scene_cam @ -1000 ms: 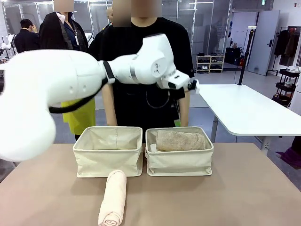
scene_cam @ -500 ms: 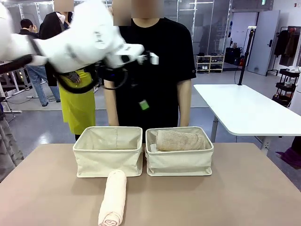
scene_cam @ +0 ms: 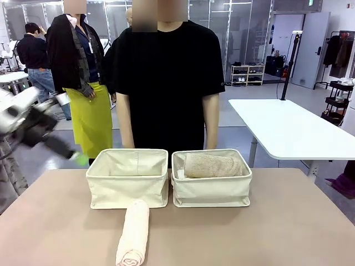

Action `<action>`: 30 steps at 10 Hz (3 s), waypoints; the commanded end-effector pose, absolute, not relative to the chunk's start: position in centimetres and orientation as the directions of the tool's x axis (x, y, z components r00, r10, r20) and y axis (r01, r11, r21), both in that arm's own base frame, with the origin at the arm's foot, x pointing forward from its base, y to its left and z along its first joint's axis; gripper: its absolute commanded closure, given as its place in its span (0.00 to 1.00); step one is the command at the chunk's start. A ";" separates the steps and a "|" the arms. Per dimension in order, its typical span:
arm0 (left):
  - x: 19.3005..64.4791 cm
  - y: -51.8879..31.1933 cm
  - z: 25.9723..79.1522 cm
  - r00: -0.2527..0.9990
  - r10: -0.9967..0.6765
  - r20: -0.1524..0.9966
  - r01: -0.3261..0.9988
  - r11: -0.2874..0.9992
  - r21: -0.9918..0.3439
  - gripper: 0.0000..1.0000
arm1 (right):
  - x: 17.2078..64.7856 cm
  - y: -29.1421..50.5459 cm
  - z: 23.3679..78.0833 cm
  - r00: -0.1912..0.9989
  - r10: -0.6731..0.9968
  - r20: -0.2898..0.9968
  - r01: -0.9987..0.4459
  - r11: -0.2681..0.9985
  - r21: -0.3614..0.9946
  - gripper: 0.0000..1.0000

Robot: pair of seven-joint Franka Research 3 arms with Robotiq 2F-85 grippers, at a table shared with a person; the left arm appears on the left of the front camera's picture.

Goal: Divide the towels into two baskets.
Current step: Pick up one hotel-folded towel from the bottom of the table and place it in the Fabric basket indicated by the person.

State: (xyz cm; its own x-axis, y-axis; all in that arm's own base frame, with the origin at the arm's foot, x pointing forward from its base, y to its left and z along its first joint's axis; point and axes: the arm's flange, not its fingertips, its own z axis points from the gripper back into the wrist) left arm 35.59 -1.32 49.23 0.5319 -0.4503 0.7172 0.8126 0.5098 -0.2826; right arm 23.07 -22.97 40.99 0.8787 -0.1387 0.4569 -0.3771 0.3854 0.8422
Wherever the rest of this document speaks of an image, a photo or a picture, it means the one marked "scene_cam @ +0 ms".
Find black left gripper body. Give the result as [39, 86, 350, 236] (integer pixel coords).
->
[16, 104, 59, 148]

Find beige towel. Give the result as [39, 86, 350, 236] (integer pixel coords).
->
[184, 154, 244, 179]

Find person's right forearm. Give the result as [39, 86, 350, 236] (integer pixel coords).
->
[116, 116, 136, 150]

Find person's left forearm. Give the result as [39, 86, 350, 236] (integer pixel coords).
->
[203, 116, 220, 150]

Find white background work table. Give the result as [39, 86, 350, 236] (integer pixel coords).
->
[0, 71, 30, 96]

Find grey fuzzy cloth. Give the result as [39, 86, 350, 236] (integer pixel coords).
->
[0, 137, 29, 216]

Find cream fabric basket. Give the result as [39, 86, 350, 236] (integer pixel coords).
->
[85, 149, 169, 210]
[171, 149, 253, 208]

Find man in black shirt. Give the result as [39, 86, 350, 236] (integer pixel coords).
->
[16, 22, 72, 120]

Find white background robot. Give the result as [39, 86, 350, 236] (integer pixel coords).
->
[0, 41, 21, 70]

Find pink rolled towel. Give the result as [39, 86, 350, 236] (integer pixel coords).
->
[115, 198, 150, 266]

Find person in black t-shirt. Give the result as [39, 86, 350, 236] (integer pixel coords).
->
[99, 0, 227, 170]

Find wooden shoe rack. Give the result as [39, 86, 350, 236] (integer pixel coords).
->
[230, 64, 266, 86]

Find black suitcases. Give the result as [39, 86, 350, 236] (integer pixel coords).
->
[265, 54, 287, 78]

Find white side table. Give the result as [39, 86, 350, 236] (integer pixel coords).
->
[228, 99, 355, 183]

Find black tripod pole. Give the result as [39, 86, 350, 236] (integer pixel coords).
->
[280, 30, 303, 101]

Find grey door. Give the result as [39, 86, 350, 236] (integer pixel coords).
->
[291, 12, 331, 90]

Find black utility cart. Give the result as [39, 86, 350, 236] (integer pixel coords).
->
[321, 80, 355, 126]

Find black clothes rack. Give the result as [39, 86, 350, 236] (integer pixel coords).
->
[313, 30, 355, 91]

